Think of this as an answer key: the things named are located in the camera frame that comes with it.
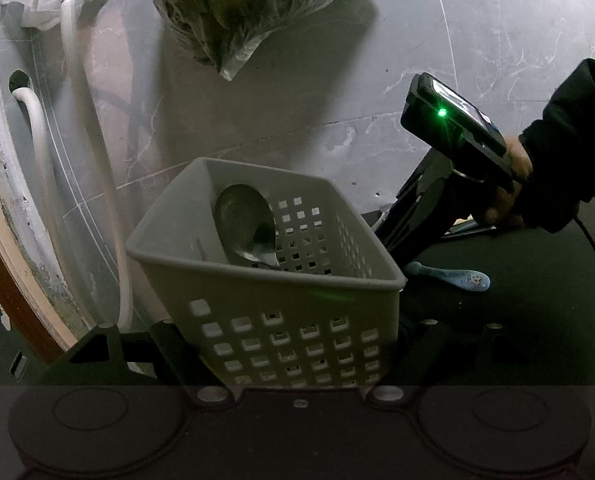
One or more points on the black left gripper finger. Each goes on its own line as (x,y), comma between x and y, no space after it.
(450,337)
(427,206)
(160,356)

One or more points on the blue ceramic spoon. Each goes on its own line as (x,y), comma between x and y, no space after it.
(469,280)

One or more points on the grey perforated plastic basket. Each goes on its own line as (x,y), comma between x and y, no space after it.
(322,319)

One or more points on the large steel ladle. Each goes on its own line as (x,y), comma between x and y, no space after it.
(246,225)

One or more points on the person's right hand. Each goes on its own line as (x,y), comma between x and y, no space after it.
(506,207)

